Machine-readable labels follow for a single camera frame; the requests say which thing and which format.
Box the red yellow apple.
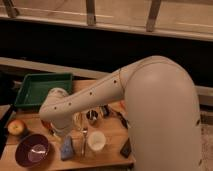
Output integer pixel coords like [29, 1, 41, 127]
[7, 120, 26, 136]

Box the purple bowl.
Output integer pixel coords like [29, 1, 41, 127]
[15, 134, 50, 168]

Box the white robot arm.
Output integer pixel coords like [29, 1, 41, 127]
[39, 56, 203, 171]

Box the white plastic cup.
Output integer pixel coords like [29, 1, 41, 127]
[87, 131, 106, 152]

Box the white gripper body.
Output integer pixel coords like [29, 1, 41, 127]
[51, 119, 72, 137]

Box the orange bowl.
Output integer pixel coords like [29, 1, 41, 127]
[41, 120, 53, 132]

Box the blue sponge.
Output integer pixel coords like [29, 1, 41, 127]
[60, 136, 74, 161]

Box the wooden utensil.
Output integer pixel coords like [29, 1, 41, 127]
[74, 113, 82, 130]

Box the green plastic tray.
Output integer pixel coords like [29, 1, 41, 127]
[14, 73, 73, 110]

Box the small metal cup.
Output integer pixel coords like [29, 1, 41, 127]
[86, 110, 98, 125]

